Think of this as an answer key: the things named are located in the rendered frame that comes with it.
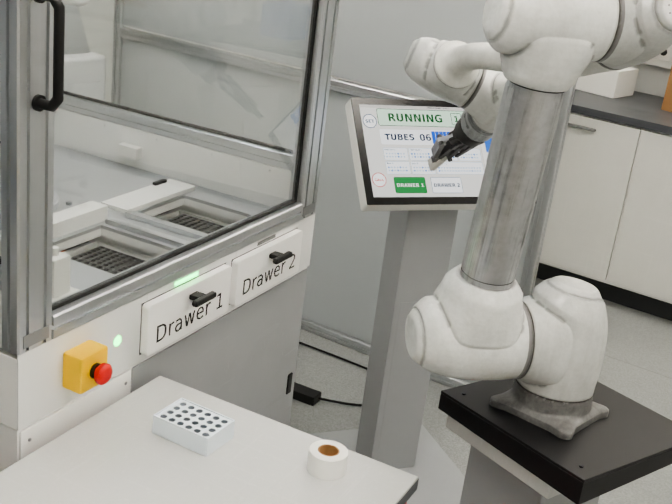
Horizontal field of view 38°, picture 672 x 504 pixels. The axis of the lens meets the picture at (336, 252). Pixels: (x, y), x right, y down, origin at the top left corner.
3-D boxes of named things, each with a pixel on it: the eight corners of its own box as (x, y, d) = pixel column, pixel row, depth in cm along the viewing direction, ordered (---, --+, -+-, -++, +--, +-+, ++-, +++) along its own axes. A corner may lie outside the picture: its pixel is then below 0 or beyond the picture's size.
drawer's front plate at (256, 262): (298, 270, 244) (303, 229, 240) (234, 307, 220) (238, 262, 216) (292, 269, 245) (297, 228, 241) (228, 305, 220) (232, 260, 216)
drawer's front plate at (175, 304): (228, 310, 218) (232, 265, 214) (146, 357, 193) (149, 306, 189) (221, 308, 218) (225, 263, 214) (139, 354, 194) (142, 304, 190)
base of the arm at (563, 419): (619, 409, 200) (625, 385, 198) (567, 441, 184) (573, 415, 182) (542, 376, 211) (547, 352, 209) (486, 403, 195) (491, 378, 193)
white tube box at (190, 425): (233, 437, 180) (235, 419, 179) (206, 457, 173) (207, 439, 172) (180, 414, 186) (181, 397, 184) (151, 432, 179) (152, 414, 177)
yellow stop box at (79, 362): (110, 381, 178) (111, 346, 176) (83, 397, 172) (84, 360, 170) (88, 372, 181) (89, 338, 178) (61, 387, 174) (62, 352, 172)
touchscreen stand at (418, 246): (489, 517, 295) (556, 198, 259) (352, 537, 278) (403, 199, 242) (419, 430, 338) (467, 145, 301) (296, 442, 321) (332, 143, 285)
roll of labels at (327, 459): (348, 462, 177) (350, 443, 176) (342, 484, 171) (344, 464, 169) (310, 455, 178) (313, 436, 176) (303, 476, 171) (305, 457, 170)
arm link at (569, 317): (610, 403, 189) (635, 298, 182) (524, 403, 184) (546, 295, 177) (572, 366, 204) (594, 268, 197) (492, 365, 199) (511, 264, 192)
